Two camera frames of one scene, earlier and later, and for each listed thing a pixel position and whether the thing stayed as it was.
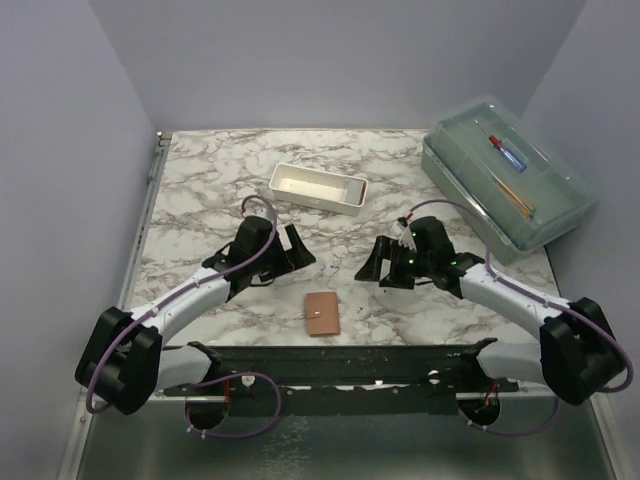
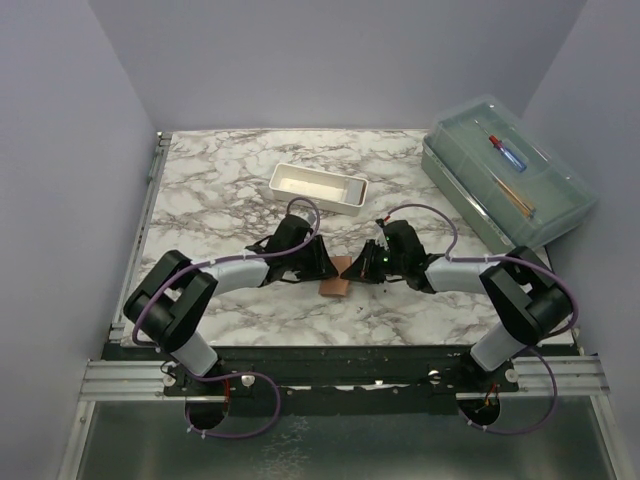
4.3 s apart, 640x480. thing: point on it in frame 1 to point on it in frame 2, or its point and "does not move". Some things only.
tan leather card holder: (322, 314) to (336, 286)
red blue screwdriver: (501, 147) does not move
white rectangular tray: (330, 191) does not move
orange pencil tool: (515, 198) does not move
